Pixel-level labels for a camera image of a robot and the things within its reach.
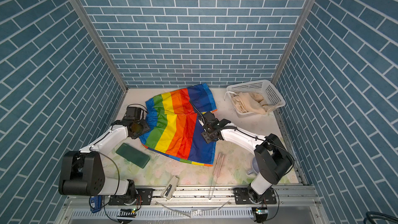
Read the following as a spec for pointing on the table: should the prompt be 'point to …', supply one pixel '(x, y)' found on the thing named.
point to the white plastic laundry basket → (272, 98)
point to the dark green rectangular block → (133, 155)
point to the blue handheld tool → (96, 202)
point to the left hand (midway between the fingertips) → (146, 127)
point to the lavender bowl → (255, 165)
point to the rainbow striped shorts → (173, 118)
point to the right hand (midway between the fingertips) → (206, 133)
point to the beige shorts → (250, 102)
